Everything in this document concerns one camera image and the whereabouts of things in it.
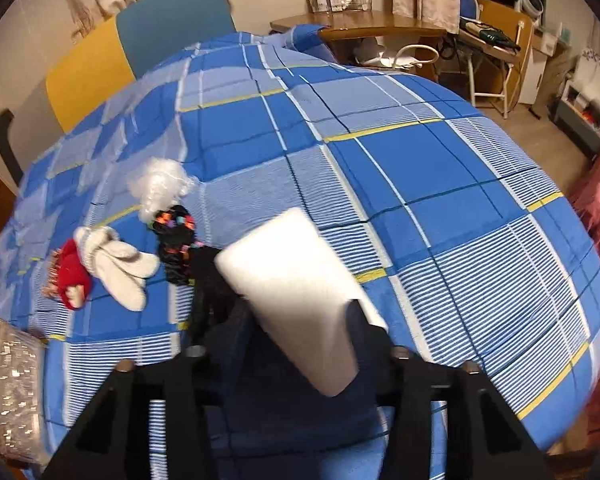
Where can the white fluffy ball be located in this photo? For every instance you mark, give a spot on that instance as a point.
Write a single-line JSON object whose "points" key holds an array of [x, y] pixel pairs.
{"points": [[159, 184]]}

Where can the blue plaid tablecloth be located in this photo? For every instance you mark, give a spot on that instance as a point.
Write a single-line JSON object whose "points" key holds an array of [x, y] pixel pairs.
{"points": [[486, 277]]}

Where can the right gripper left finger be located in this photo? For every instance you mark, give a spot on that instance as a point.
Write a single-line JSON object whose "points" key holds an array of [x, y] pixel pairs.
{"points": [[218, 316]]}

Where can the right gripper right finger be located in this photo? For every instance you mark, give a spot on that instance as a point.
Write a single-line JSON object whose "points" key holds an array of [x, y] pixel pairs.
{"points": [[379, 374]]}

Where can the red haired doll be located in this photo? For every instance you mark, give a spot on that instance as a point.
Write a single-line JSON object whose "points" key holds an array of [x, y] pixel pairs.
{"points": [[67, 278]]}

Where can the grey yellow blue headboard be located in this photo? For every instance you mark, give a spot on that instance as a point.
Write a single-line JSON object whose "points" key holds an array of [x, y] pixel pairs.
{"points": [[113, 55]]}

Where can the ornate silver tissue box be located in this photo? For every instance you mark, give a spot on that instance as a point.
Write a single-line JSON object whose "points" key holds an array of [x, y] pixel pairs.
{"points": [[22, 435]]}

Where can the wooden side table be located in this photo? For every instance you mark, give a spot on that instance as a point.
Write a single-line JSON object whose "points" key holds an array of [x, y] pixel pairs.
{"points": [[348, 25]]}

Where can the white foam pad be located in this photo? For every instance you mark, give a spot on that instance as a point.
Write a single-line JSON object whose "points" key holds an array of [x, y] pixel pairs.
{"points": [[299, 291]]}

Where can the wooden chair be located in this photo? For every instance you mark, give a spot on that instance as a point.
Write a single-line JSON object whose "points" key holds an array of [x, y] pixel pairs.
{"points": [[501, 35]]}

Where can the white knitted sock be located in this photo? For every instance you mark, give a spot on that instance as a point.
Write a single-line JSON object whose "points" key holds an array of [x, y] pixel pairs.
{"points": [[121, 268]]}

